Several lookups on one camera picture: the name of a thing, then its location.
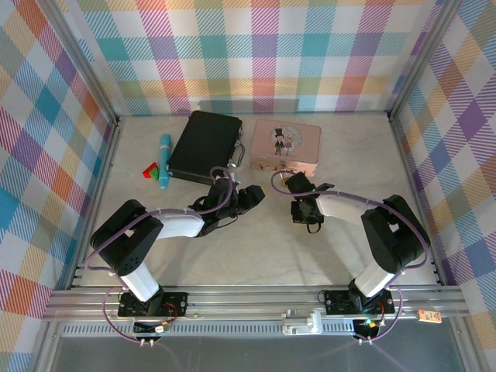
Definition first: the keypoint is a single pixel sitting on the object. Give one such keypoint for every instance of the pink tin box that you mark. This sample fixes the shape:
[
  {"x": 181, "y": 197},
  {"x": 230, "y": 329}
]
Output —
[{"x": 267, "y": 143}]

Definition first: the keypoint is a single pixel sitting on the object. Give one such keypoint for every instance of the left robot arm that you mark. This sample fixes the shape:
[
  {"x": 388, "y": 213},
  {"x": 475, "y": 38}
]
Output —
[{"x": 182, "y": 228}]

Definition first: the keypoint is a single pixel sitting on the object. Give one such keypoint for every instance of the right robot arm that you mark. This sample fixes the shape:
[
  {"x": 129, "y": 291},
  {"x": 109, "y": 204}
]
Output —
[{"x": 337, "y": 206}]

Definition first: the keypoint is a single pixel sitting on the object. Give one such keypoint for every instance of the black carrying case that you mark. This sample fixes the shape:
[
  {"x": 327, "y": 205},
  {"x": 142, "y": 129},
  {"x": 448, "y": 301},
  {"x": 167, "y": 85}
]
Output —
[{"x": 205, "y": 135}]

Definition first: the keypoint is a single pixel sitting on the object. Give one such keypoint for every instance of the teal pen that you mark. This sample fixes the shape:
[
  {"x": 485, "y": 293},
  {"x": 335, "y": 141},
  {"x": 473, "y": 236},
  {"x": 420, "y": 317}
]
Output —
[{"x": 164, "y": 155}]

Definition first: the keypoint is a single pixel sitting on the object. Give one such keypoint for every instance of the green toy block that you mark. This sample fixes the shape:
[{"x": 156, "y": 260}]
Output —
[{"x": 155, "y": 170}]

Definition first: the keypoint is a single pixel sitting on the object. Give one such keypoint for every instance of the red toy block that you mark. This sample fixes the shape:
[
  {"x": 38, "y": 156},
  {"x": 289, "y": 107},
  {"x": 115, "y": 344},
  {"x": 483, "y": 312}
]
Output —
[{"x": 148, "y": 173}]

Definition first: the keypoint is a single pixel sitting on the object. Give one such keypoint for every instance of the slotted metal strip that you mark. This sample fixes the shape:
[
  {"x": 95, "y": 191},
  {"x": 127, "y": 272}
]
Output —
[{"x": 232, "y": 329}]

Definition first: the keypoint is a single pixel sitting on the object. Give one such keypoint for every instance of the small orange tag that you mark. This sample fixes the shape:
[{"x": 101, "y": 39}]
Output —
[{"x": 429, "y": 316}]

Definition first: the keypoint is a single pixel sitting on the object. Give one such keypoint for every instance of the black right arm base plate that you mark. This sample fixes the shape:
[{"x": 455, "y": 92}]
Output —
[{"x": 335, "y": 302}]

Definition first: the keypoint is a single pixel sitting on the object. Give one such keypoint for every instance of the long aluminium mounting rail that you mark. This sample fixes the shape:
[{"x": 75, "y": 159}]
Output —
[{"x": 252, "y": 300}]

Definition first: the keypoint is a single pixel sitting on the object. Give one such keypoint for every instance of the aluminium side rail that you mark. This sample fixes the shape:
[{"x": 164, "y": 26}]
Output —
[
  {"x": 407, "y": 174},
  {"x": 102, "y": 174}
]

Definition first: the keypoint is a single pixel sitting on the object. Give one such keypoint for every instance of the silver metal bracket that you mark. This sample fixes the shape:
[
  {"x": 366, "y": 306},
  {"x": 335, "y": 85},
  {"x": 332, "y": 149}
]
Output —
[{"x": 302, "y": 321}]

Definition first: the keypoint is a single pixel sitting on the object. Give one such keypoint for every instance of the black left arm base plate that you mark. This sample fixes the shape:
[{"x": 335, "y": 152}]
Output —
[{"x": 178, "y": 302}]

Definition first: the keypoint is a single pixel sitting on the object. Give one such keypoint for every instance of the aluminium corner post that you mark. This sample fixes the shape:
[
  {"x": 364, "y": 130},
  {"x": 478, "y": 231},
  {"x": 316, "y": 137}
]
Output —
[
  {"x": 86, "y": 66},
  {"x": 422, "y": 58}
]

